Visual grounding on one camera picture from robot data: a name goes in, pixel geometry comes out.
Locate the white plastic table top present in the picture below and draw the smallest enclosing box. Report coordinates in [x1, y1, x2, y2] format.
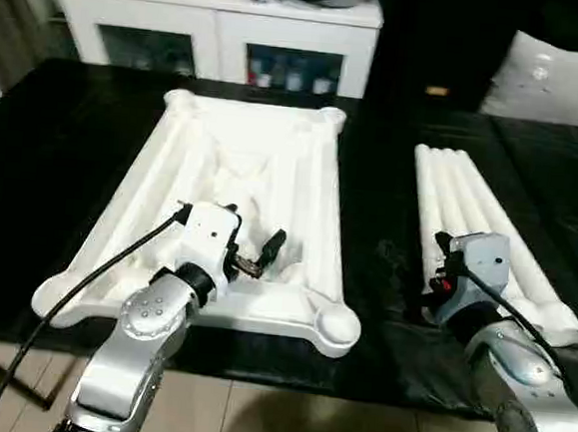
[29, 79, 378, 360]

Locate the black table mat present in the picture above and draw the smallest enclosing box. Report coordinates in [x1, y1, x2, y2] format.
[0, 53, 578, 425]

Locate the white glass-door cabinet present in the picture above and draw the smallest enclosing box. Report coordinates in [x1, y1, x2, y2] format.
[48, 0, 385, 100]

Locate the grey cushion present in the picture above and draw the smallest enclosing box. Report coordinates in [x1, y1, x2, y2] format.
[480, 29, 578, 128]

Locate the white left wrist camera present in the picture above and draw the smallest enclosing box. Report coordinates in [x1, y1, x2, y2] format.
[168, 200, 244, 299]

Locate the black metal frame leg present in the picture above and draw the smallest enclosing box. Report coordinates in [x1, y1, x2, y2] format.
[0, 343, 59, 415]

